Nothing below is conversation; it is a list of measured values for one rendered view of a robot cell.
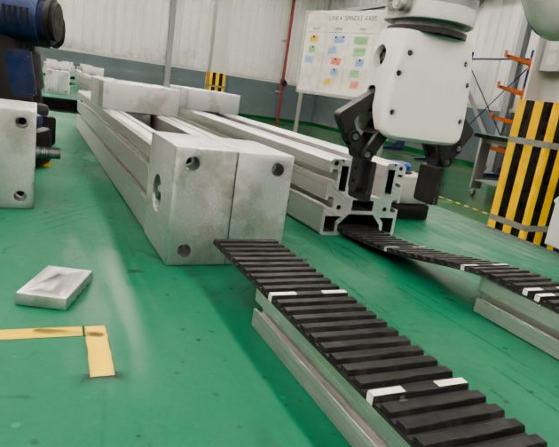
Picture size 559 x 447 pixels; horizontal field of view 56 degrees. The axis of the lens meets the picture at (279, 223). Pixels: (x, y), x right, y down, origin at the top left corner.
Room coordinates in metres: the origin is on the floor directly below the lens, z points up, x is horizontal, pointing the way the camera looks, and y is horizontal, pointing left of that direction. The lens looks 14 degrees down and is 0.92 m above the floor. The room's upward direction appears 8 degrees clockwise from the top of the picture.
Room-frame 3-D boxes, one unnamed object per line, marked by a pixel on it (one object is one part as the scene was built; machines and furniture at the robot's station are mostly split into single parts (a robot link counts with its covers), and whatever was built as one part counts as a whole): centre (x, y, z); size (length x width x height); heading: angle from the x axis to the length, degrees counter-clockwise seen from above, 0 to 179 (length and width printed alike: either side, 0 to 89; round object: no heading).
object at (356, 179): (0.51, -0.06, 0.87); 0.03 x 0.03 x 0.07; 27
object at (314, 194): (0.94, 0.09, 0.82); 0.80 x 0.10 x 0.09; 27
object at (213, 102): (1.16, 0.20, 0.87); 0.16 x 0.11 x 0.07; 27
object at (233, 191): (0.46, 0.05, 0.83); 0.12 x 0.09 x 0.10; 117
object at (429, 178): (0.56, -0.16, 0.87); 0.03 x 0.03 x 0.07; 27
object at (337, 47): (6.57, -0.52, 0.97); 1.51 x 0.50 x 1.95; 45
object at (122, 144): (0.85, 0.26, 0.82); 0.80 x 0.10 x 0.09; 27
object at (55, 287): (0.31, 0.14, 0.78); 0.05 x 0.03 x 0.01; 4
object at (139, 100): (0.85, 0.26, 0.87); 0.16 x 0.11 x 0.07; 27
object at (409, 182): (0.74, -0.14, 0.81); 0.10 x 0.08 x 0.06; 117
